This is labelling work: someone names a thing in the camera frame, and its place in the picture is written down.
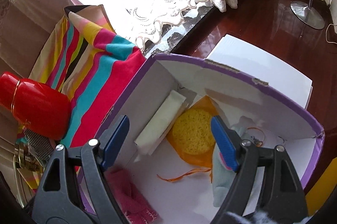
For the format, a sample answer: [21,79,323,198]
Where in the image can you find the white box lid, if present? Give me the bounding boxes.
[206,35,312,109]

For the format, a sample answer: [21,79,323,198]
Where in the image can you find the red thermos bottle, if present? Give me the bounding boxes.
[1,72,71,141]

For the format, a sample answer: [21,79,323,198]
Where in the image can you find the grey checkered cloth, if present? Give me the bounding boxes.
[23,129,54,166]

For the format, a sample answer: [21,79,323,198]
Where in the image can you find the striped colourful blanket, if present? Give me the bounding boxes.
[29,5,146,148]

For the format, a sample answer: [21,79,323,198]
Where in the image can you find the pink knitted cloth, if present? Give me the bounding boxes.
[104,169,159,224]

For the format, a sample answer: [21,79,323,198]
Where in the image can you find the yellow sponge in orange bag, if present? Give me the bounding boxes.
[158,96,218,182]

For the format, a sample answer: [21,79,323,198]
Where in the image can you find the white cable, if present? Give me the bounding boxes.
[325,23,337,46]

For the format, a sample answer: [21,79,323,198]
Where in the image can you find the purple white cardboard box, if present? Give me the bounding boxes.
[98,54,325,223]

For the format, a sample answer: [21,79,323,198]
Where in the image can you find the chrome floor lamp stand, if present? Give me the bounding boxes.
[290,0,325,30]

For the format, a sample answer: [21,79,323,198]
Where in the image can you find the beige embroidered curtain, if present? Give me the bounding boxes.
[1,0,76,77]

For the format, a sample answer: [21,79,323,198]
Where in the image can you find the yellow object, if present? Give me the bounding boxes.
[306,171,336,216]

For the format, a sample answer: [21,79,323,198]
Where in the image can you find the white foam block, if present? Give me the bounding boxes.
[134,90,187,155]

